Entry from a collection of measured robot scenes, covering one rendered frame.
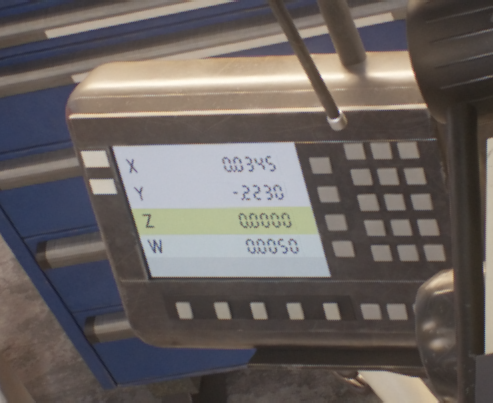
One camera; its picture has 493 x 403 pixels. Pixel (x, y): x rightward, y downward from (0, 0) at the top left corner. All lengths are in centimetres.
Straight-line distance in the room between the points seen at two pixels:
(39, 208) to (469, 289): 215
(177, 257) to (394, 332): 18
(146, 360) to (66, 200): 29
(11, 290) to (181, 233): 187
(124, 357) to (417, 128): 155
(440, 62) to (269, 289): 90
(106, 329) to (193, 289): 128
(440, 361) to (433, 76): 14
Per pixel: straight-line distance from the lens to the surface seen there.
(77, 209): 349
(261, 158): 225
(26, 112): 338
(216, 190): 228
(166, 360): 368
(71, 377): 402
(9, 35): 327
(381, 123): 219
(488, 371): 119
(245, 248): 230
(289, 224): 227
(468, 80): 142
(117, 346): 368
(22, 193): 349
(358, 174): 222
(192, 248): 232
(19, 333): 412
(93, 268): 357
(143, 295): 237
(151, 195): 231
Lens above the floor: 274
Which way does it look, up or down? 42 degrees down
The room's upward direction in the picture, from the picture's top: 30 degrees counter-clockwise
